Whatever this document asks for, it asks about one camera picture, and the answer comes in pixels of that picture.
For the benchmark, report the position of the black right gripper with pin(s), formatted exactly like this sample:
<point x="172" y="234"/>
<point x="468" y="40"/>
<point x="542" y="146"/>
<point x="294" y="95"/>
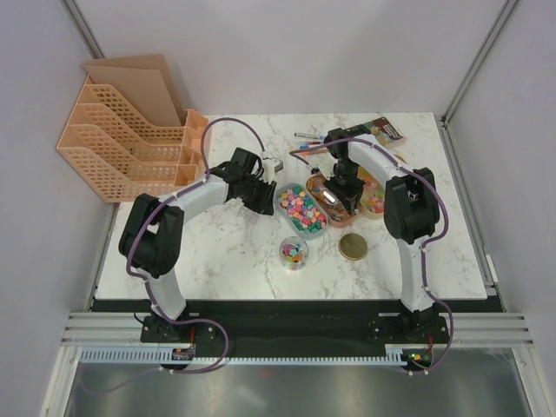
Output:
<point x="351" y="196"/>

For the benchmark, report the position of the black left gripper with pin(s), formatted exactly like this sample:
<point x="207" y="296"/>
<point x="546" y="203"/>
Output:
<point x="265" y="205"/>

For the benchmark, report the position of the silver metal scoop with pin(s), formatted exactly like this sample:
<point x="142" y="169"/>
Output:
<point x="329" y="198"/>

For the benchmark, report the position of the gold jar lid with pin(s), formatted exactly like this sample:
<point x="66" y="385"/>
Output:
<point x="353" y="246"/>

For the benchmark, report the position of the clear glass jar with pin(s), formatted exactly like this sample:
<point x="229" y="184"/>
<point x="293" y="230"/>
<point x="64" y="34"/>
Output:
<point x="293" y="253"/>

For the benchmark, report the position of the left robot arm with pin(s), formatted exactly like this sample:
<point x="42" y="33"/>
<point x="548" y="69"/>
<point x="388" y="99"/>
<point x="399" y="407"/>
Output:
<point x="152" y="237"/>

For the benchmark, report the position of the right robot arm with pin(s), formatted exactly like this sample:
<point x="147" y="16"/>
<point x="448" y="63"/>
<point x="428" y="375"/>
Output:
<point x="411" y="210"/>

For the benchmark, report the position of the peach tray of popsicle candies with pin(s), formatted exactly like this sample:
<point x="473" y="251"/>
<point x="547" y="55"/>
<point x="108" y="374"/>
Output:
<point x="338" y="217"/>

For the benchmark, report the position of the blue tray of solid candies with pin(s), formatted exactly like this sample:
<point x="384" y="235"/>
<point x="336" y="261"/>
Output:
<point x="301" y="211"/>

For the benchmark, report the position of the beige tray of star gummies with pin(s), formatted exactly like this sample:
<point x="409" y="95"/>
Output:
<point x="372" y="202"/>

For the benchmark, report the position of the orange pen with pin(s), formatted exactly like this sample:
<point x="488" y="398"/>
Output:
<point x="307" y="151"/>

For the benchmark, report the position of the peach desk organizer rack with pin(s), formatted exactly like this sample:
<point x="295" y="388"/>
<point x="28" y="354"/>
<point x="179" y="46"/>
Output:
<point x="128" y="132"/>

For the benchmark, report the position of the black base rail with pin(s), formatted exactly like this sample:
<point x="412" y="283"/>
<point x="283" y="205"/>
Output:
<point x="283" y="327"/>

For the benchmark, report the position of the white slotted cable duct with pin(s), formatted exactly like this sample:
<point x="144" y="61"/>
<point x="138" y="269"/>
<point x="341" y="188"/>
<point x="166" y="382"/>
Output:
<point x="172" y="356"/>

